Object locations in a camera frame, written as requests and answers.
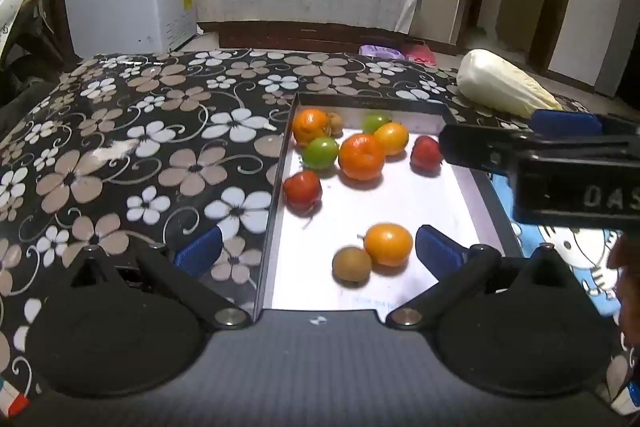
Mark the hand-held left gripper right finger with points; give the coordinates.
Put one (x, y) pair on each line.
(436, 251)

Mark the small red apple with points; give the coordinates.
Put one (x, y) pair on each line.
(425, 154)
(302, 191)

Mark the napa cabbage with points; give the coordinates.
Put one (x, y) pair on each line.
(495, 84)

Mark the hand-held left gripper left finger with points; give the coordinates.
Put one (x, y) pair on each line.
(197, 249)

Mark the smooth round orange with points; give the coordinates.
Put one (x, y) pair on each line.
(392, 138)
(388, 244)

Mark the dark wooden tv cabinet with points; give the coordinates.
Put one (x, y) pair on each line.
(300, 37)

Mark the black box with white inside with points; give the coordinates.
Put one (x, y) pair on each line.
(310, 252)

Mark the person's right hand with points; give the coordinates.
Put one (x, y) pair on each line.
(627, 272)

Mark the small green apple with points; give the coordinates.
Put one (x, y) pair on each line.
(320, 153)
(372, 122)

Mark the blue cartoon plate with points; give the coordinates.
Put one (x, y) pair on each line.
(565, 252)

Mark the small greenish orange tangerine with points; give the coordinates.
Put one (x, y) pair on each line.
(309, 127)

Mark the small brown kiwi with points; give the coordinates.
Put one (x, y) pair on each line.
(336, 124)

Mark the black floral tablecloth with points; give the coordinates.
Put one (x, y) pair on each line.
(150, 132)

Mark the parked scooter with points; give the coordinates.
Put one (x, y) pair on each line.
(20, 17)

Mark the large brown kiwi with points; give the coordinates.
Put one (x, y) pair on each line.
(350, 266)

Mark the wooden sink cabinet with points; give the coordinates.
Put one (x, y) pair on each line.
(520, 14)

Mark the white lace cabinet cover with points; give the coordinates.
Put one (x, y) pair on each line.
(340, 2)

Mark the purple detergent bottle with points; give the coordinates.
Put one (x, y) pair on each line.
(382, 52)

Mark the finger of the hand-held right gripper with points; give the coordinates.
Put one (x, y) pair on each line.
(565, 123)
(475, 149)

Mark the large orange tangerine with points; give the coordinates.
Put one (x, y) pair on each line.
(361, 157)

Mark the pink slipper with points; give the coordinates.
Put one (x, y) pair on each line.
(419, 54)

